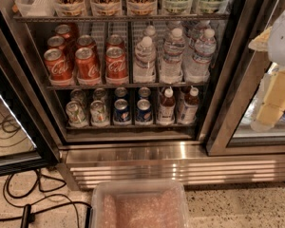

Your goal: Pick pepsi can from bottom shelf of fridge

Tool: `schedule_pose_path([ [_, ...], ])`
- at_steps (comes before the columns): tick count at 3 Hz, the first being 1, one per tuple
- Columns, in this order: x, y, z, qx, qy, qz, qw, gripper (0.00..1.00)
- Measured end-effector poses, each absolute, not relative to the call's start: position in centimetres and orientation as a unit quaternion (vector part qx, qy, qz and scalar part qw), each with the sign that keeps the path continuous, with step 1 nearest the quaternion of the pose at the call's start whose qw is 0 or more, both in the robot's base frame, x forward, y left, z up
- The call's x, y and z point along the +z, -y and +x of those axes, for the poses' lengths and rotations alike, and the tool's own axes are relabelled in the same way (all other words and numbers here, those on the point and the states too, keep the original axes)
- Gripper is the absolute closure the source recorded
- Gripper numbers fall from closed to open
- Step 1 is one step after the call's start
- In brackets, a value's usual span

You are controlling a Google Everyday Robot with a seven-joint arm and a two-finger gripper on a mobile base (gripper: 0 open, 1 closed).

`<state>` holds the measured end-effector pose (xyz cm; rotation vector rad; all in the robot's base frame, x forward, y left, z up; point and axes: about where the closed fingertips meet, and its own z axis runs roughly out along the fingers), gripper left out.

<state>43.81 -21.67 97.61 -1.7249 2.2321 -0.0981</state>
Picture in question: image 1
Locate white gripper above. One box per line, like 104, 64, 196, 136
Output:
248, 27, 285, 132

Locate pepsi can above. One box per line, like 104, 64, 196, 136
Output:
114, 87, 128, 101
114, 99, 130, 123
136, 99, 152, 123
138, 87, 151, 100

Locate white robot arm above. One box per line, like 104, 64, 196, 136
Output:
248, 10, 285, 132

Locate right glass fridge door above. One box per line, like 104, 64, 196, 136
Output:
206, 0, 285, 156

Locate top shelf brown can right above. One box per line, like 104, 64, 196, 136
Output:
126, 0, 157, 16

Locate stainless steel fridge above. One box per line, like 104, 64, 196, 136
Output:
0, 0, 285, 190

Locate front right coca-cola can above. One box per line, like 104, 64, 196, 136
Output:
105, 47, 127, 79

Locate second row right coca-cola can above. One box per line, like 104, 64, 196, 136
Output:
105, 34, 124, 49

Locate second row coca-cola can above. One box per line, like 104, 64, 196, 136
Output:
47, 35, 67, 53
76, 35, 97, 53
105, 34, 124, 49

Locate top shelf brown can middle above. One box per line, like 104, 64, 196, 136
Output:
90, 0, 122, 16

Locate green soda can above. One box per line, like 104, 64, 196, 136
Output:
66, 101, 87, 127
93, 88, 108, 105
70, 88, 86, 108
90, 100, 108, 124

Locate front middle coca-cola can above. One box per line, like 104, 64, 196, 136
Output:
75, 47, 100, 80

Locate second row middle coca-cola can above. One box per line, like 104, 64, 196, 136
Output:
76, 35, 97, 53

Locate rear left green soda can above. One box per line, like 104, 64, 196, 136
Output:
70, 88, 86, 108

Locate front left green soda can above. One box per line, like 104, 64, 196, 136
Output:
66, 101, 87, 127

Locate rear left coca-cola can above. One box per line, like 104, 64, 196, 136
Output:
55, 23, 79, 42

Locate front left coca-cola can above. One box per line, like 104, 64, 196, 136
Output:
44, 48, 72, 81

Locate second row left coca-cola can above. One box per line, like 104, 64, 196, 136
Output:
47, 35, 67, 53

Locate empty clear shelf tray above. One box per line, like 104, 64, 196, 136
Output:
15, 0, 55, 17

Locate open glass fridge door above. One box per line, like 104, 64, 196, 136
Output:
0, 68, 58, 176

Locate rear right water bottle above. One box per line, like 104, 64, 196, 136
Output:
189, 20, 211, 48

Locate water bottle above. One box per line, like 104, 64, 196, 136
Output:
185, 28, 217, 83
189, 20, 211, 48
133, 36, 156, 83
142, 25, 157, 44
160, 28, 185, 84

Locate front right water bottle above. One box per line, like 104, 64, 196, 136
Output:
185, 28, 217, 83

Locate front middle water bottle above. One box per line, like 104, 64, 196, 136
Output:
160, 28, 185, 84

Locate right juice bottle white cap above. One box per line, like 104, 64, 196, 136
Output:
178, 86, 200, 124

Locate juice bottle white cap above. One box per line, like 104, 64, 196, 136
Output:
157, 87, 176, 124
178, 86, 200, 124

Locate rear left water bottle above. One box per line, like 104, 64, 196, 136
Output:
142, 25, 157, 44

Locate left juice bottle white cap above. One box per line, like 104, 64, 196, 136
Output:
157, 87, 176, 124

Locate front left water bottle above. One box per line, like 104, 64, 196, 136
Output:
133, 36, 156, 83

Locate clear plastic bin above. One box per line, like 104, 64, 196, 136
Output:
89, 180, 190, 228

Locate black floor cables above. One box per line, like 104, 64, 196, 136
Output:
0, 102, 93, 228

